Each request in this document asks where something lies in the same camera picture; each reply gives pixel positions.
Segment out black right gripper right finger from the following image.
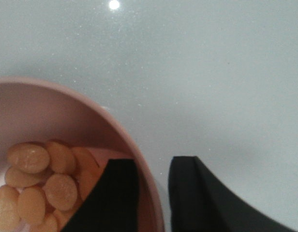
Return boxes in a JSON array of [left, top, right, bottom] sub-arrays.
[[168, 156, 291, 232]]

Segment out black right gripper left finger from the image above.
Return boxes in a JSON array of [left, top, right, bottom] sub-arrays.
[[62, 159, 139, 232]]

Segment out orange ham slice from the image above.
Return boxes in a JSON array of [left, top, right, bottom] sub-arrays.
[[5, 167, 45, 188], [45, 140, 76, 174], [44, 174, 78, 211], [7, 143, 50, 174], [0, 185, 21, 232], [17, 187, 45, 225]]

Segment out pink bowl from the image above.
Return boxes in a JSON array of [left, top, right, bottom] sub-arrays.
[[0, 77, 164, 232]]

